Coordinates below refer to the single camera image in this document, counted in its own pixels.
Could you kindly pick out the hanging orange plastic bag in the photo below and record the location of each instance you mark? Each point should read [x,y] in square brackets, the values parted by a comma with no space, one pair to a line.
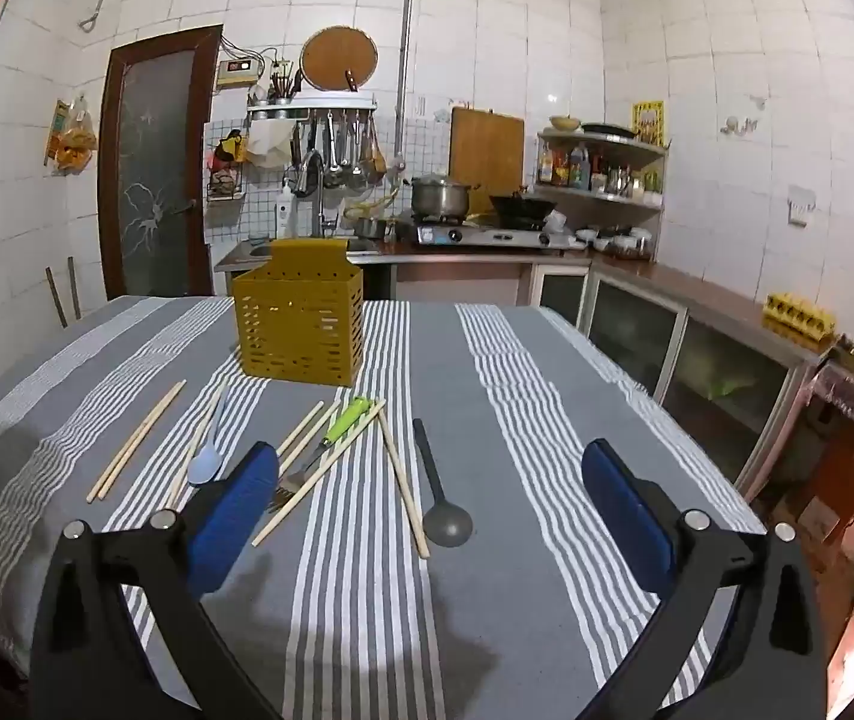
[75,142]

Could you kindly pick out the beige bowl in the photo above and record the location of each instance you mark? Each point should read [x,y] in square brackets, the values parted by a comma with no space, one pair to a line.
[566,123]

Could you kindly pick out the yellow black hanging toy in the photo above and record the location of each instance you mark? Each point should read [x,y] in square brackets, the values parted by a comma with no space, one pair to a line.
[228,146]

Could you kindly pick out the light blue plastic spoon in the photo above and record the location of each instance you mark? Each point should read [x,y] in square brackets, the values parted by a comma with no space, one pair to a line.
[204,465]

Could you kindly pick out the wooden stick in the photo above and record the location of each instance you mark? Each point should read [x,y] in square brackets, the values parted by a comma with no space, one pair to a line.
[75,289]
[56,296]

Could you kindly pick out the dark grey spoon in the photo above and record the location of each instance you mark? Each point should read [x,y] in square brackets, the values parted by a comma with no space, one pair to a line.
[448,521]

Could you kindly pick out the wooden cutting board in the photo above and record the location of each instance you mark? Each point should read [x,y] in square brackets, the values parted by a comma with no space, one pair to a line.
[483,150]

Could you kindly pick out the grey white striped tablecloth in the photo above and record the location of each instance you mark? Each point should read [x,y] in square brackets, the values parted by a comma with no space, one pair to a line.
[517,405]

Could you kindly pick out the white soap bottle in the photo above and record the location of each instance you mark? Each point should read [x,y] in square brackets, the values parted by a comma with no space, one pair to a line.
[286,214]

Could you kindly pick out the steel sink counter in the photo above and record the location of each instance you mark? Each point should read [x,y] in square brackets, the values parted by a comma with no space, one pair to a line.
[457,261]

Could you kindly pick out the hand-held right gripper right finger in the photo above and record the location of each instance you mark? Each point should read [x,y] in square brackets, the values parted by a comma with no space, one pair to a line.
[626,510]

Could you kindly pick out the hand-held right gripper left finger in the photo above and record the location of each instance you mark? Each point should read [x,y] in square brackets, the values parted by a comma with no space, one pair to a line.
[236,510]

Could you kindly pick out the cluster of small bowls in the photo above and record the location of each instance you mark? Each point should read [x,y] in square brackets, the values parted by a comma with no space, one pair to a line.
[614,241]

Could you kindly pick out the steel sink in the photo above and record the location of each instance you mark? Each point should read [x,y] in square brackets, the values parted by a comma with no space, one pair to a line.
[367,246]

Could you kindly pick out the white hanging bag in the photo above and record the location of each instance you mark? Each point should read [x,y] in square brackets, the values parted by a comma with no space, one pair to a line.
[268,144]

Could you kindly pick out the white wall pipe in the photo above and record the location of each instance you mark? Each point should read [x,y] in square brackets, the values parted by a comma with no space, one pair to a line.
[406,52]

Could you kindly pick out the steel gas stove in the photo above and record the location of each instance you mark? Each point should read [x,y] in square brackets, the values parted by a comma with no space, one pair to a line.
[472,235]

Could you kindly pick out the metal wall rack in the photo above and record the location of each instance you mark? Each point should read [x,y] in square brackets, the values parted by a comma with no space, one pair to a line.
[314,105]

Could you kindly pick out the black wok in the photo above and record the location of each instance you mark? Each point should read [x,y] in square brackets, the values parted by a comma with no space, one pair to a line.
[521,210]

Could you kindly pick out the black pan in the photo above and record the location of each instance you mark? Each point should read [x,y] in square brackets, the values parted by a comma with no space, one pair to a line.
[608,130]

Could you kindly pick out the yellow wall print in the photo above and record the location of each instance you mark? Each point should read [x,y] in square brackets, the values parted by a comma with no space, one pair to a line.
[648,122]

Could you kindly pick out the wall hook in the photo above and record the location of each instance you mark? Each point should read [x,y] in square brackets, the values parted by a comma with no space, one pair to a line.
[742,126]

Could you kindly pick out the steel pot with lid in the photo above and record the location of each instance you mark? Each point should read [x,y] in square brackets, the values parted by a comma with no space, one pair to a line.
[438,199]

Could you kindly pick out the steel faucet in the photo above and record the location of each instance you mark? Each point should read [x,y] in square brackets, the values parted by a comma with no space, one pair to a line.
[316,180]

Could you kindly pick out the metal corner shelf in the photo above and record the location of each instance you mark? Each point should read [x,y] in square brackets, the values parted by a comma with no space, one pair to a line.
[607,146]

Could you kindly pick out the glass-door counter cabinet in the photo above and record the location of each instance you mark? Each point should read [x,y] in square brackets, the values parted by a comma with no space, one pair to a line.
[697,360]

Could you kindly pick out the yellow perforated utensil holder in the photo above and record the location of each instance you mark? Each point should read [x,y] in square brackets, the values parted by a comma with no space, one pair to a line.
[299,330]

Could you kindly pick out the beige wall controller box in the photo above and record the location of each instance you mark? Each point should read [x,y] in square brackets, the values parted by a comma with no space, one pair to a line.
[236,71]

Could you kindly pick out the row of hanging kitchen utensils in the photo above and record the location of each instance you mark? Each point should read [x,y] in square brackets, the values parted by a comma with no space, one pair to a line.
[337,154]

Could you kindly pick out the yellow egg tray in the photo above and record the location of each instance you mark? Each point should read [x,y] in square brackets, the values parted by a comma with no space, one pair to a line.
[798,315]

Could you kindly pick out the row of condiment bottles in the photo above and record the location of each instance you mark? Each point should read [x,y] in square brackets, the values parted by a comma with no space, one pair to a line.
[581,169]

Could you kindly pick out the brown frosted glass door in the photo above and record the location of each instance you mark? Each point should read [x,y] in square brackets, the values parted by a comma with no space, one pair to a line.
[157,165]

